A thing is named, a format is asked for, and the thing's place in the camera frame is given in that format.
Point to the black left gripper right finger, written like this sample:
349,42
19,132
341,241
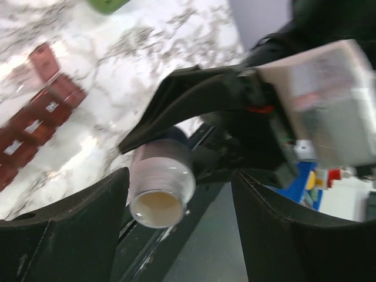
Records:
285,241

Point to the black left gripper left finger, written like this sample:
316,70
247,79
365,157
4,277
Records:
73,239

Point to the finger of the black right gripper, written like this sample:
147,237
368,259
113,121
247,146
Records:
190,92

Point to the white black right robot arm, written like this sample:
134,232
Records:
313,24

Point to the green round container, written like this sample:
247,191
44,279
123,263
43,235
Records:
107,7

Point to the white pill bottle blue label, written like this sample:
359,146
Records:
161,180

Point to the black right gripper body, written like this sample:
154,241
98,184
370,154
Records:
255,140

